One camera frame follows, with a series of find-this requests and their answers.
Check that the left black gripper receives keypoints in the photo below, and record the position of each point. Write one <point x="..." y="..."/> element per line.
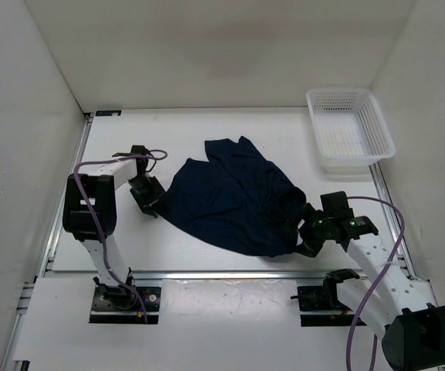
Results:
<point x="157" y="195"/>

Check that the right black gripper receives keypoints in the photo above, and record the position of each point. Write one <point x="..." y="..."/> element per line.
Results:
<point x="309" y="247"/>

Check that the navy blue shorts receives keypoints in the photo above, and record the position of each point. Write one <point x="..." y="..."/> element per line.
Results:
<point x="236" y="200"/>

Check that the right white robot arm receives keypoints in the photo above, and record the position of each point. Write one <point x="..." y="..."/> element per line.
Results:
<point x="409" y="328"/>

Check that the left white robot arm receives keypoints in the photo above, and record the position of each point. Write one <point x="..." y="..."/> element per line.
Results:
<point x="90" y="214"/>

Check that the white plastic mesh basket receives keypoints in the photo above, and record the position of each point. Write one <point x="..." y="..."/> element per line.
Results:
<point x="350" y="131"/>

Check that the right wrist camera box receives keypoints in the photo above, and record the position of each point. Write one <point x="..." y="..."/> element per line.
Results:
<point x="335" y="206"/>

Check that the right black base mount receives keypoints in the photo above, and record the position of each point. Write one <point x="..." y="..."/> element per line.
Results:
<point x="319" y="305"/>

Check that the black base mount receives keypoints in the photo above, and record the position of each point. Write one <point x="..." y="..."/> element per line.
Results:
<point x="319" y="305"/>
<point x="117" y="305"/>

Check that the aluminium front rail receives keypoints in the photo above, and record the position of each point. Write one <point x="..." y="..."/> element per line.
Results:
<point x="195" y="275"/>

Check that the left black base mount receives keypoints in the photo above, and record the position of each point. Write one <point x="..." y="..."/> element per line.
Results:
<point x="117" y="305"/>

